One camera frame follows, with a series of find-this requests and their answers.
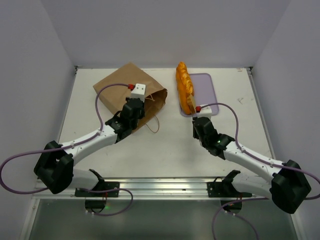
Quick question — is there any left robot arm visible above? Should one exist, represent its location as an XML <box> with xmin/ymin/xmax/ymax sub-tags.
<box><xmin>34</xmin><ymin>97</ymin><xmax>145</xmax><ymax>197</ymax></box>

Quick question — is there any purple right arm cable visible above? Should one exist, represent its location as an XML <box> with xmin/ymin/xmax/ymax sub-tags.
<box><xmin>201</xmin><ymin>102</ymin><xmax>320</xmax><ymax>240</ymax></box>

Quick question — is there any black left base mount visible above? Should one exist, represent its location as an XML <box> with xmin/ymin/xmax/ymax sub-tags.
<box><xmin>74</xmin><ymin>181</ymin><xmax>120</xmax><ymax>214</ymax></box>

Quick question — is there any lilac plastic tray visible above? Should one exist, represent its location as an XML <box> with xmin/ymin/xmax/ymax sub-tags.
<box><xmin>179</xmin><ymin>73</ymin><xmax>217</xmax><ymax>117</ymax></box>

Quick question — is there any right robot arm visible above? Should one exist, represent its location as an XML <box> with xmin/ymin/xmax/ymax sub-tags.
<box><xmin>192</xmin><ymin>117</ymin><xmax>311</xmax><ymax>214</ymax></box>

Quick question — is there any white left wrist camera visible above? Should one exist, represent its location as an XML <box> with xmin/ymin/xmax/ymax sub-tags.
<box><xmin>129</xmin><ymin>83</ymin><xmax>146</xmax><ymax>103</ymax></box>

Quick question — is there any orange fake bread loaf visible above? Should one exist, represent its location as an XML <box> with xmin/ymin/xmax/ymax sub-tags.
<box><xmin>176</xmin><ymin>61</ymin><xmax>195</xmax><ymax>96</ymax></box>

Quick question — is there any brown paper bag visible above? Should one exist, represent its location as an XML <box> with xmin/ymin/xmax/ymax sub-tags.
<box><xmin>92</xmin><ymin>62</ymin><xmax>169</xmax><ymax>134</ymax></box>

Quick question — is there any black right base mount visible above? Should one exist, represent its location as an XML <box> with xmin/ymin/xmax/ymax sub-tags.
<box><xmin>206</xmin><ymin>170</ymin><xmax>252</xmax><ymax>214</ymax></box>

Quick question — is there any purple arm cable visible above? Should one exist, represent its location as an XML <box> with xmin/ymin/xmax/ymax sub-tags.
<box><xmin>0</xmin><ymin>83</ymin><xmax>135</xmax><ymax>217</ymax></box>
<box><xmin>201</xmin><ymin>102</ymin><xmax>320</xmax><ymax>240</ymax></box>

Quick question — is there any beige fake bread slice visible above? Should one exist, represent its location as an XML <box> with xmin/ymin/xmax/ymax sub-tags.
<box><xmin>186</xmin><ymin>94</ymin><xmax>197</xmax><ymax>114</ymax></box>

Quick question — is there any aluminium mounting rail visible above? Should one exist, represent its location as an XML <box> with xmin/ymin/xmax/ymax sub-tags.
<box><xmin>31</xmin><ymin>177</ymin><xmax>296</xmax><ymax>201</ymax></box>

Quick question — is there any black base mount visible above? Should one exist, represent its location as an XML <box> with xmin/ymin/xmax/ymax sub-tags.
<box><xmin>74</xmin><ymin>181</ymin><xmax>120</xmax><ymax>214</ymax></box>
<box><xmin>206</xmin><ymin>170</ymin><xmax>252</xmax><ymax>214</ymax></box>

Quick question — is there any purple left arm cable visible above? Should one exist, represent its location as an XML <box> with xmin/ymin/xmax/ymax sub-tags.
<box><xmin>0</xmin><ymin>83</ymin><xmax>135</xmax><ymax>217</ymax></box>

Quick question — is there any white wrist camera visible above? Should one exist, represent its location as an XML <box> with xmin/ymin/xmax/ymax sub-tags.
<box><xmin>129</xmin><ymin>83</ymin><xmax>146</xmax><ymax>103</ymax></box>
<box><xmin>195</xmin><ymin>105</ymin><xmax>212</xmax><ymax>120</ymax></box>

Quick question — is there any orange fake baguette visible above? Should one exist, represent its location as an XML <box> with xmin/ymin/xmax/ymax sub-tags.
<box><xmin>176</xmin><ymin>78</ymin><xmax>195</xmax><ymax>115</ymax></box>

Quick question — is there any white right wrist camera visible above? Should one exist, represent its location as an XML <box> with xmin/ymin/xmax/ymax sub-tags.
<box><xmin>195</xmin><ymin>105</ymin><xmax>212</xmax><ymax>120</ymax></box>

